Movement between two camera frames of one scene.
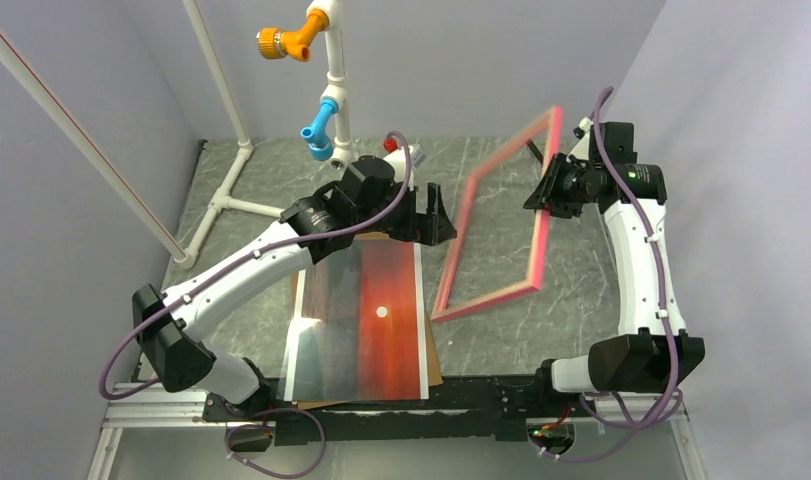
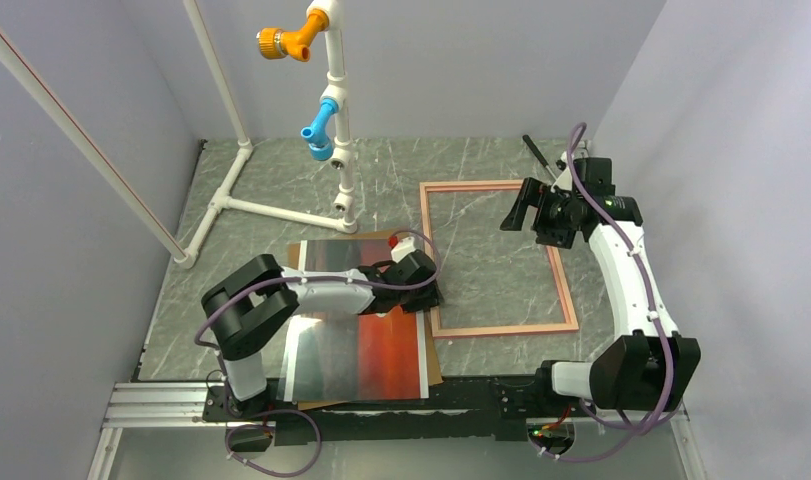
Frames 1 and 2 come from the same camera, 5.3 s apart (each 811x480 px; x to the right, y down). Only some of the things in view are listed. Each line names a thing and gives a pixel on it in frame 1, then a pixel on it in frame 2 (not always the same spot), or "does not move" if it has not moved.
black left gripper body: [409, 226] -> [426, 297]
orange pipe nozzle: [273, 43] does not move
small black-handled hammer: [535, 150] does not move
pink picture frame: [555, 117] -> [437, 332]
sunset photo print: [358, 330] does not move
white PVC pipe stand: [335, 96] does not move
